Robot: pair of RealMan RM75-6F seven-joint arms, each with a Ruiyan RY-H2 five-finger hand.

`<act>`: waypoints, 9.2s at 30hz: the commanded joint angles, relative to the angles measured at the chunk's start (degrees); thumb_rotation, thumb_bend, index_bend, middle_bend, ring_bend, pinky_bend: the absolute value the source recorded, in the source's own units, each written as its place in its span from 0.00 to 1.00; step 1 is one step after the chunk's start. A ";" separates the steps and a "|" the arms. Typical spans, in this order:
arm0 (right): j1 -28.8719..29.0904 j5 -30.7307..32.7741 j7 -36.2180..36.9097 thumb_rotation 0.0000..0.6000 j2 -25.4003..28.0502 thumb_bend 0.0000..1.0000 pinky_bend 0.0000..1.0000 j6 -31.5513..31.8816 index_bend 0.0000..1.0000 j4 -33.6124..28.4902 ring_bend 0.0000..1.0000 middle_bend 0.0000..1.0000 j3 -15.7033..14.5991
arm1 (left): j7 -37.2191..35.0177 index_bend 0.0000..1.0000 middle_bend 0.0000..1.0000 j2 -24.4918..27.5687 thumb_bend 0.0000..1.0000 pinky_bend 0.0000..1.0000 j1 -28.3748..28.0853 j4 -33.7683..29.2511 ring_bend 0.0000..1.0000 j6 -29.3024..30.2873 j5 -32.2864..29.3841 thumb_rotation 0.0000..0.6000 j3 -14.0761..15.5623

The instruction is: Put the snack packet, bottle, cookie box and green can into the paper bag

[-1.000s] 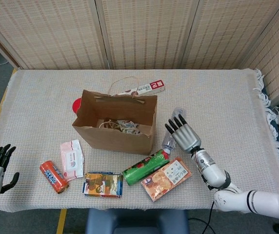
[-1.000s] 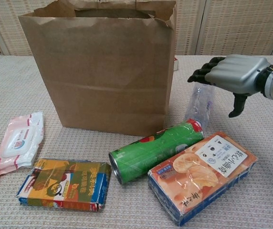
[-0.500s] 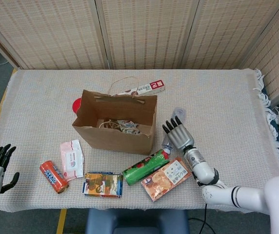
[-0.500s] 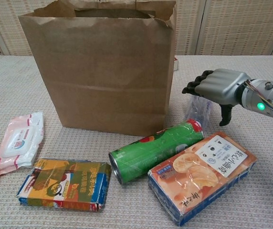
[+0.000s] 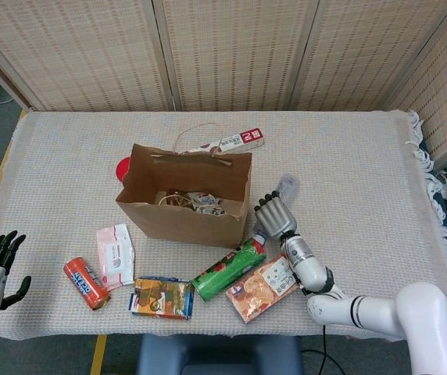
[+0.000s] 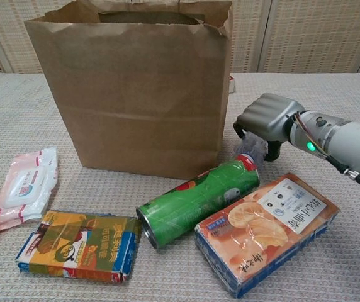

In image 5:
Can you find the red round lid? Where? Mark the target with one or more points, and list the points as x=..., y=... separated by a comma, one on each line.
x=122, y=168

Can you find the orange drink can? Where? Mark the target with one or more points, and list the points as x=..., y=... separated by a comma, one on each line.
x=86, y=283

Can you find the yellow blue cracker box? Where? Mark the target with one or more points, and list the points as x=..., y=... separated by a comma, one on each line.
x=161, y=298

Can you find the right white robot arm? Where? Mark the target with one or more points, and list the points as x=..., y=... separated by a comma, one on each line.
x=415, y=308

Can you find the brown paper bag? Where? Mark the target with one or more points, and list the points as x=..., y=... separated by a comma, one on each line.
x=184, y=230

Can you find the white blue wrapper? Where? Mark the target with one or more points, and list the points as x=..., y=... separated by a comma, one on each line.
x=206, y=203

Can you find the beige woven tablecloth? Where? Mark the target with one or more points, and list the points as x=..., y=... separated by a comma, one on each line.
x=344, y=176

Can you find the woven folding screen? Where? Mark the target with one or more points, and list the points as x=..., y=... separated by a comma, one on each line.
x=239, y=51

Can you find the orange blue cookie box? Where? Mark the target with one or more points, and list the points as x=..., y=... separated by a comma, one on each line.
x=258, y=293

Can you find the pink wet wipes pack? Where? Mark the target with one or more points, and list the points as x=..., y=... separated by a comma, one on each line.
x=115, y=254

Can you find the clear plastic bottle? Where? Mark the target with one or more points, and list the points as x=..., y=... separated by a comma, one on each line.
x=289, y=185

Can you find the long red white box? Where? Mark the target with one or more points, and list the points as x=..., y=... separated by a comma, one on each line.
x=239, y=140

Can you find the green chip can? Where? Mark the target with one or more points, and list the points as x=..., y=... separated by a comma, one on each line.
x=227, y=269

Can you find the gold red snack bag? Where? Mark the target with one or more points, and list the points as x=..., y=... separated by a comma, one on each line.
x=172, y=200

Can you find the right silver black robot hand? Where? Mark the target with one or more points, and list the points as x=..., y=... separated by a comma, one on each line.
x=276, y=218

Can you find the blue padded chair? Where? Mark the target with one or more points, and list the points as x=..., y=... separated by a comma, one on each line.
x=208, y=355

